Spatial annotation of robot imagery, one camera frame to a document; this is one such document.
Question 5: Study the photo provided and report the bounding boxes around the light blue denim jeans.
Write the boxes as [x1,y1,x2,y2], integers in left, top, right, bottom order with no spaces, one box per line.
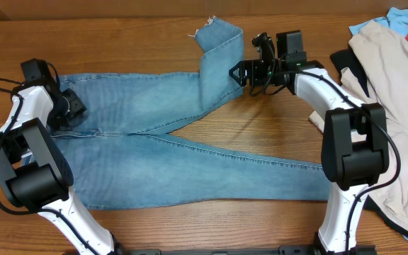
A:
[52,18,330,210]

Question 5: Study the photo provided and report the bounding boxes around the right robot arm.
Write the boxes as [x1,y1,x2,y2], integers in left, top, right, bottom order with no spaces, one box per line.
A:
[229,30,389,255]

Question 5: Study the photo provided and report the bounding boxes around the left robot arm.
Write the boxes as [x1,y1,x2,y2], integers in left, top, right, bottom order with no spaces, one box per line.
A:
[0,59,125,254]

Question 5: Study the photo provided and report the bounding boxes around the cardboard backboard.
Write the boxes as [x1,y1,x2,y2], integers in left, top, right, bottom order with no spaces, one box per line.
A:
[0,0,408,21]

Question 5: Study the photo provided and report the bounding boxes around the black garment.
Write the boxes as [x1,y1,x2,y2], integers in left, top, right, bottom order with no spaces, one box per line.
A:
[330,48,408,241]

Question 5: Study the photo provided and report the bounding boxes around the beige garment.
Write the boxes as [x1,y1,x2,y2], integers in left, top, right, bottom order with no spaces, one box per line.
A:
[308,20,408,237]

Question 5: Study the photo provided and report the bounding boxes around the light blue shirt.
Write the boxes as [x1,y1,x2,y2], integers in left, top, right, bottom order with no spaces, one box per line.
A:
[348,7,408,38]

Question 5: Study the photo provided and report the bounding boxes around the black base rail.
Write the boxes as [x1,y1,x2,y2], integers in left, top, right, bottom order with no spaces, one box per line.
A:
[111,245,335,255]

